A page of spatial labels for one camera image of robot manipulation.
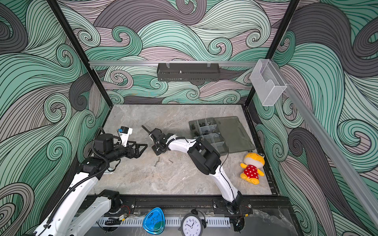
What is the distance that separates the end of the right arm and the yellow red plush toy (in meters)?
0.46

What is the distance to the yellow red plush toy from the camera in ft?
2.60

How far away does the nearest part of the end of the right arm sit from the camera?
0.71m
